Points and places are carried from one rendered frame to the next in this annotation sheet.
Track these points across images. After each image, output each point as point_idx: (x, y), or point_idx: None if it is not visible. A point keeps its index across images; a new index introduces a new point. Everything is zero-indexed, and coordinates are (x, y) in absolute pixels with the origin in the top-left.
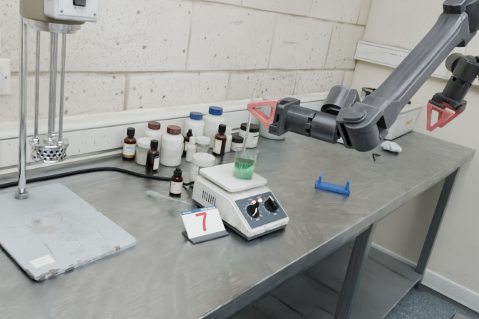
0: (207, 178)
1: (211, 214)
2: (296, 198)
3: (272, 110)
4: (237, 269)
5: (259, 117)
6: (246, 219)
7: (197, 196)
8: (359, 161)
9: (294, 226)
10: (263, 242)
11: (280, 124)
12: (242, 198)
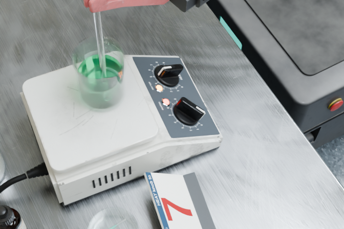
0: (89, 163)
1: (163, 188)
2: (68, 4)
3: None
4: (299, 191)
5: (129, 2)
6: (205, 133)
7: (80, 195)
8: None
9: (174, 54)
10: (221, 123)
11: None
12: (161, 118)
